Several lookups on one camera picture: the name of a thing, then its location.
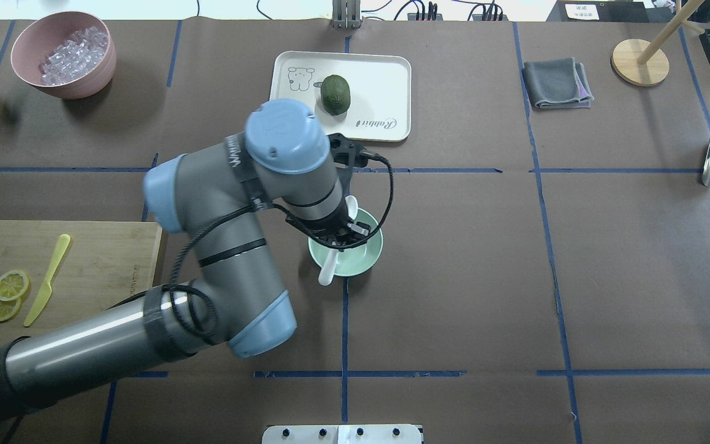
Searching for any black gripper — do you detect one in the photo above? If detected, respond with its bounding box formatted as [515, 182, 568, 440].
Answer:
[285, 134, 373, 249]

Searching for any mint green bowl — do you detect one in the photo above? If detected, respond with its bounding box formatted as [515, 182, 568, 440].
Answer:
[308, 230, 383, 276]

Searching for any white plastic spoon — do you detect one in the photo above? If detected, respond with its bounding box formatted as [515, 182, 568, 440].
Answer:
[318, 195, 358, 286]

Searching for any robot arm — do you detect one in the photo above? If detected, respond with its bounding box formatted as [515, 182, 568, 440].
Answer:
[0, 99, 378, 426]

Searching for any pink bowl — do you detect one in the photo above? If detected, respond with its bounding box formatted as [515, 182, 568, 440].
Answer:
[10, 11, 116, 99]

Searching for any cream rabbit tray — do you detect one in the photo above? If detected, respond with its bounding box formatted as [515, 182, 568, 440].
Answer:
[269, 51, 412, 142]

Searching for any green avocado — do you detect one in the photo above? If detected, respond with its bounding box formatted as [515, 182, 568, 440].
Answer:
[319, 74, 351, 116]

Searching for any bamboo cutting board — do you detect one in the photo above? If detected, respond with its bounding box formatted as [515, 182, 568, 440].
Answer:
[0, 220, 164, 345]

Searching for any grey folded cloth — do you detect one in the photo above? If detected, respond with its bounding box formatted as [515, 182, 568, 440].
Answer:
[522, 58, 594, 109]

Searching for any yellow plastic knife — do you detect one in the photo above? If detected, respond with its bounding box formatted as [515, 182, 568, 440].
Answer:
[23, 233, 71, 327]

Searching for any clear ice cubes pile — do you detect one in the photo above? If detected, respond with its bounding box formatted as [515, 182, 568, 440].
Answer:
[39, 27, 110, 86]

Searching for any upper lemon slice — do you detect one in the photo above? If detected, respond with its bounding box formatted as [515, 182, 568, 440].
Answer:
[0, 269, 30, 302]

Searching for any lemon slice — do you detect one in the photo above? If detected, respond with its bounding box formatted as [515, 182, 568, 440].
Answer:
[0, 269, 30, 302]
[0, 298, 22, 323]

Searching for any wooden stand with round base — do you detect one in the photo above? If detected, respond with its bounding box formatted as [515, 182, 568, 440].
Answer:
[611, 1, 705, 87]

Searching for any lower lemon slice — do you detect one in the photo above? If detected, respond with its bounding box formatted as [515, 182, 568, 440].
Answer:
[0, 298, 22, 323]

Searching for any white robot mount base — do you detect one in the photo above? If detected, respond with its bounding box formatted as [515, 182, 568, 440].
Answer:
[261, 424, 425, 443]

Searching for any aluminium frame post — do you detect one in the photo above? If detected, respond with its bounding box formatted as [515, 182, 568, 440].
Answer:
[332, 0, 363, 29]

